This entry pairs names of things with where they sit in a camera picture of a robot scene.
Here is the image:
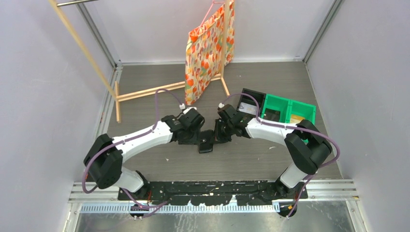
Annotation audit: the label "yellow cards in green bin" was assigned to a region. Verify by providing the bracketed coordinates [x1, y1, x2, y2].
[290, 114, 305, 124]

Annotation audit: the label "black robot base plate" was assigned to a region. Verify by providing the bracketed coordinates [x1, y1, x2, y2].
[130, 180, 308, 206]

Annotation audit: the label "green double storage bin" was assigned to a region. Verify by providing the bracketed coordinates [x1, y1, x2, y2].
[262, 94, 316, 125]

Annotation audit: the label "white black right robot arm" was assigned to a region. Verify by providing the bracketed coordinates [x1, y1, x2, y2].
[215, 103, 333, 199]

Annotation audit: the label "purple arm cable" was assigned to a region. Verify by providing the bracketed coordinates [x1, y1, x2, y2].
[81, 88, 187, 218]
[218, 93, 341, 220]

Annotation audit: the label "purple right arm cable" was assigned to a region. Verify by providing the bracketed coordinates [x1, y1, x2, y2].
[218, 93, 341, 220]

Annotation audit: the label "dark card in green bin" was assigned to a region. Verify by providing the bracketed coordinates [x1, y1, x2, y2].
[264, 109, 281, 122]

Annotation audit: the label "pink clothes hanger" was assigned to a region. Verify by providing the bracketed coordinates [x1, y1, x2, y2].
[200, 0, 224, 26]

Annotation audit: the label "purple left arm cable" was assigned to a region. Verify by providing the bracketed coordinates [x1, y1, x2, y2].
[81, 88, 187, 218]

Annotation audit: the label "wooden clothes rack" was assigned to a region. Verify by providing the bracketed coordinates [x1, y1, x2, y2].
[48, 0, 236, 124]

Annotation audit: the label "black card holder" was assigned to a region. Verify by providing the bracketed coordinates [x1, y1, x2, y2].
[198, 130, 214, 154]

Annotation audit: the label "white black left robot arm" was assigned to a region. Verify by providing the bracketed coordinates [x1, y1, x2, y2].
[84, 107, 205, 200]

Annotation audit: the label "black storage bin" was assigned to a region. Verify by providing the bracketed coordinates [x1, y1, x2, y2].
[236, 88, 266, 118]

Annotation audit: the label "white card in black bin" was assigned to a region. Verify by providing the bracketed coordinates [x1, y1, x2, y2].
[238, 102, 257, 115]

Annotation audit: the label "floral fabric bag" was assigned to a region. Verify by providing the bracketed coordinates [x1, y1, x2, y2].
[185, 0, 235, 105]

